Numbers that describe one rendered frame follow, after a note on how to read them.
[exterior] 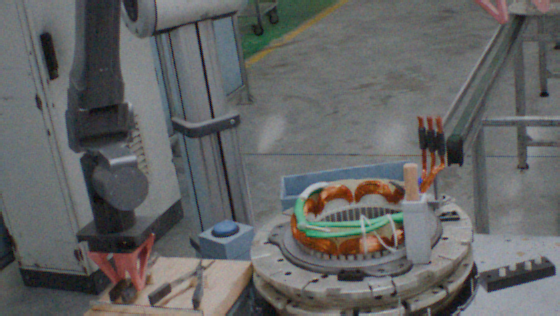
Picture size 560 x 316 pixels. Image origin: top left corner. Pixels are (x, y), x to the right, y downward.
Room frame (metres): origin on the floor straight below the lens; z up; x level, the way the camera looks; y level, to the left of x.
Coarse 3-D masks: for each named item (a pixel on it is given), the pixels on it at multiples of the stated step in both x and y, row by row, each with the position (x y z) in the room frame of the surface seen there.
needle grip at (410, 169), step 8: (408, 168) 0.92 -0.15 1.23; (416, 168) 0.92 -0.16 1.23; (408, 176) 0.92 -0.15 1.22; (416, 176) 0.92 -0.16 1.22; (408, 184) 0.92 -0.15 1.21; (416, 184) 0.92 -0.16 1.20; (408, 192) 0.92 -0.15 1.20; (416, 192) 0.92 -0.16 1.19; (408, 200) 0.92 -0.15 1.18; (416, 200) 0.92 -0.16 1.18
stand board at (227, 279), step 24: (168, 264) 1.08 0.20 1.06; (192, 264) 1.07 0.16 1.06; (216, 264) 1.06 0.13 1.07; (240, 264) 1.05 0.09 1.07; (144, 288) 1.02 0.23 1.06; (192, 288) 1.00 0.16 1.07; (216, 288) 0.99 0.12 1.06; (240, 288) 1.00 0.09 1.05; (96, 312) 0.97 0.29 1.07; (216, 312) 0.93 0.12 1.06
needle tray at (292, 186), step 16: (288, 176) 1.37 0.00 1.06; (304, 176) 1.37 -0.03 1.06; (320, 176) 1.36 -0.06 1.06; (336, 176) 1.36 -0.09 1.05; (352, 176) 1.36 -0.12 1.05; (368, 176) 1.36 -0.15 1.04; (384, 176) 1.36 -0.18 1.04; (400, 176) 1.35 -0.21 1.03; (288, 192) 1.37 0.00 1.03; (288, 208) 1.26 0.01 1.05
